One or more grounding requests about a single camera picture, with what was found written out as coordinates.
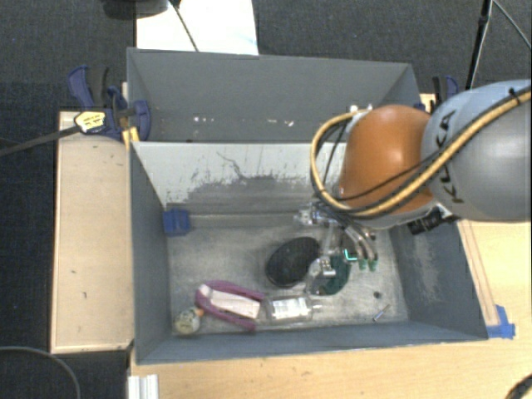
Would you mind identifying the dark green flat object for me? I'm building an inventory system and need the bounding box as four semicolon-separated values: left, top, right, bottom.
314;254;352;297

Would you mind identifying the black round disc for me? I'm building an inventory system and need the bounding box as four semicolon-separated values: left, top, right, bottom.
264;235;323;288

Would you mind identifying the white pink tube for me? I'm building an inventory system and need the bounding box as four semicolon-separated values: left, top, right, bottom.
209;289;262;320

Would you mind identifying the grey metal bin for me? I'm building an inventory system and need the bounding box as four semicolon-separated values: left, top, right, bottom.
126;47;490;366

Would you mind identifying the speckled pale toy with orange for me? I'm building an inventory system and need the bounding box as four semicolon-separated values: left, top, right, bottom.
173;305;205;336

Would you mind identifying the pale wood board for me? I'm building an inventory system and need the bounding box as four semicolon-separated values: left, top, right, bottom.
49;110;136;355

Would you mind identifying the purple ring strap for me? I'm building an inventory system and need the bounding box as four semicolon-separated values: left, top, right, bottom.
194;279;267;333

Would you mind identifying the black cylinder on white bracket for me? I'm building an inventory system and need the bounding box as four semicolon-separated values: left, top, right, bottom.
406;206;458;236

